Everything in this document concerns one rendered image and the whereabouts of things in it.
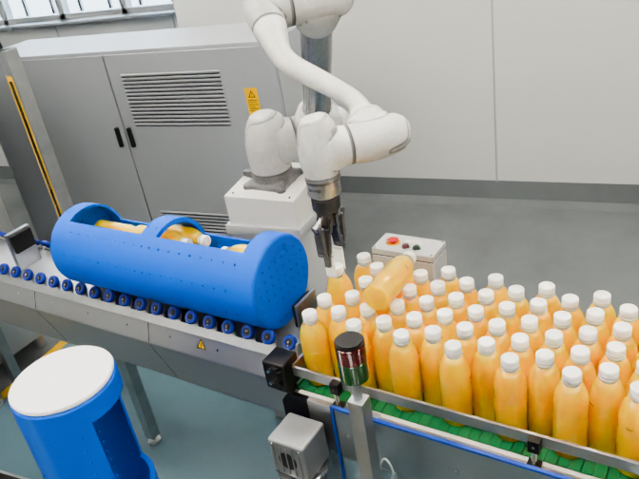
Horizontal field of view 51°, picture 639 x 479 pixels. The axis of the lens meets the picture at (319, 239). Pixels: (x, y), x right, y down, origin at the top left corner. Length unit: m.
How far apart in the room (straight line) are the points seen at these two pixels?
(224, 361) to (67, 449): 0.51
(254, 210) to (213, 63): 1.29
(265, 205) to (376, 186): 2.53
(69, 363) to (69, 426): 0.20
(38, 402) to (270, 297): 0.66
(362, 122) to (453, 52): 2.81
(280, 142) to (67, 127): 2.22
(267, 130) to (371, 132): 0.82
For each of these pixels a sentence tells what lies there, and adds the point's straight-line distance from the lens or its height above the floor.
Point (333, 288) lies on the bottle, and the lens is 1.83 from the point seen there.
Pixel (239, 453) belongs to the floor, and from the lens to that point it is 3.03.
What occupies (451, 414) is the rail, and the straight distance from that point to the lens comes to 1.63.
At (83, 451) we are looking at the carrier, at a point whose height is 0.89.
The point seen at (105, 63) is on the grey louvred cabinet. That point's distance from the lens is 4.06.
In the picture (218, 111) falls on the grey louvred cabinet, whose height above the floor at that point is 1.10.
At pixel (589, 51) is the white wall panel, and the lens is 4.34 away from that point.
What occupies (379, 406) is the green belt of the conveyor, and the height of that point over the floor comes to 0.90.
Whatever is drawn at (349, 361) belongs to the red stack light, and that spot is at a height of 1.23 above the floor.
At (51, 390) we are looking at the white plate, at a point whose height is 1.04.
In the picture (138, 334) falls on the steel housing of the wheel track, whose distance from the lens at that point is 2.35.
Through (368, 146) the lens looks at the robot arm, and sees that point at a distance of 1.65.
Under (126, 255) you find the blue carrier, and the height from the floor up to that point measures 1.17.
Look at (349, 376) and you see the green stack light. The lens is 1.42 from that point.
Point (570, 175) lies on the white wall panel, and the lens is 4.61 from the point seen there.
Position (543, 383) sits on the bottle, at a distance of 1.57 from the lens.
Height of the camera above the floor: 2.09
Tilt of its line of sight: 28 degrees down
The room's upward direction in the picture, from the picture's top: 10 degrees counter-clockwise
